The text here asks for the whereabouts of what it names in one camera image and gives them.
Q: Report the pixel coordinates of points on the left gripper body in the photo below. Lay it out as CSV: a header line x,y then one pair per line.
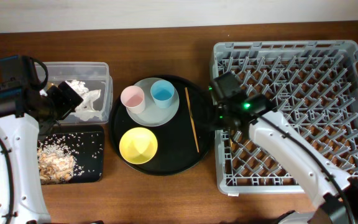
x,y
63,103

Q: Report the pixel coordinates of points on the gold snack wrapper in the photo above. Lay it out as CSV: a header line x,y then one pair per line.
x,y
50,85

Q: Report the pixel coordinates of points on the white tissue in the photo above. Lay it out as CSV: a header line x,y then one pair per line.
x,y
85,111

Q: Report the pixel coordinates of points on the food scraps pile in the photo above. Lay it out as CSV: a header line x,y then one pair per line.
x,y
54,161

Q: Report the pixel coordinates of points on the yellow bowl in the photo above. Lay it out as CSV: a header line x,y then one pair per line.
x,y
138,146

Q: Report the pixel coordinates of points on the blue plastic cup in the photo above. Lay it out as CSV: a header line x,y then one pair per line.
x,y
162,93

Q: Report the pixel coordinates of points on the wooden chopstick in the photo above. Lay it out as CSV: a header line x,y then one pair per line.
x,y
191,119

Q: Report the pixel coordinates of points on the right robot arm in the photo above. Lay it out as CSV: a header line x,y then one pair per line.
x,y
332,190

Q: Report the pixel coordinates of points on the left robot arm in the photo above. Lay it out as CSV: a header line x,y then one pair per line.
x,y
24,115

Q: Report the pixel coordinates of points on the clear plastic waste bin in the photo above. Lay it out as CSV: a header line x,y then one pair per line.
x,y
92,81

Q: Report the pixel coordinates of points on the grey plastic dishwasher rack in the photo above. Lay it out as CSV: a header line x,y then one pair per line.
x,y
314,83

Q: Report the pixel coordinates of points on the black rectangular tray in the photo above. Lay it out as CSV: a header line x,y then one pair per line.
x,y
82,149

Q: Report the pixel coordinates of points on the pink plastic cup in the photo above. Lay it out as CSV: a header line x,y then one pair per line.
x,y
133,98

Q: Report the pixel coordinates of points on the black round serving tray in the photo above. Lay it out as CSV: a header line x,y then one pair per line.
x,y
176,145

